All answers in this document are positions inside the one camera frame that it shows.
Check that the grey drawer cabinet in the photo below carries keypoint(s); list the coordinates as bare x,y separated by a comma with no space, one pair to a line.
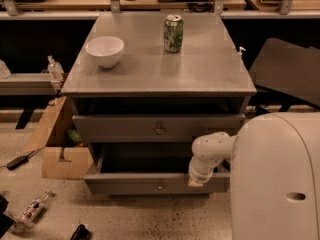
207,77

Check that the green item in box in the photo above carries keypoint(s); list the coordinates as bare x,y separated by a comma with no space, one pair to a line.
74,136

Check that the white ceramic bowl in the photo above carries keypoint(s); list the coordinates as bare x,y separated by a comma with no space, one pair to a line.
106,51

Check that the grey drawer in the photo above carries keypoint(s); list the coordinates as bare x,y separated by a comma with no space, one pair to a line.
148,169
153,128

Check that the small white pump bottle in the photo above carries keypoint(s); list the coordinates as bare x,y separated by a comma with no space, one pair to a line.
241,51

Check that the black power adapter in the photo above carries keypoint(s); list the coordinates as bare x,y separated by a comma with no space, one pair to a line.
15,163

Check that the grey top drawer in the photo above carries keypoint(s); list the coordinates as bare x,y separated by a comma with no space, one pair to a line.
153,128

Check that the black object floor bottom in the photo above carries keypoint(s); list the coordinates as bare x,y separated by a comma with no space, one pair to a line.
81,233

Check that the cardboard box left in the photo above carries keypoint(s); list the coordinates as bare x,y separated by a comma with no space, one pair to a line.
60,159

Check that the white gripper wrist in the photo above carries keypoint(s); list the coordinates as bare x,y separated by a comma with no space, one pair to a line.
199,178

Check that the green soda can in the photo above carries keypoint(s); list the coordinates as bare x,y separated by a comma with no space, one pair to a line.
173,33

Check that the clear bottle on shelf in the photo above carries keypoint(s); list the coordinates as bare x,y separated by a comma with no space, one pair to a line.
55,69

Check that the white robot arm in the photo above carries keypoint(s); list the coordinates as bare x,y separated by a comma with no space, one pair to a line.
274,177

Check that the clear plastic bottle on floor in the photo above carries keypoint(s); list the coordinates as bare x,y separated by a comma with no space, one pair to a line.
33,210

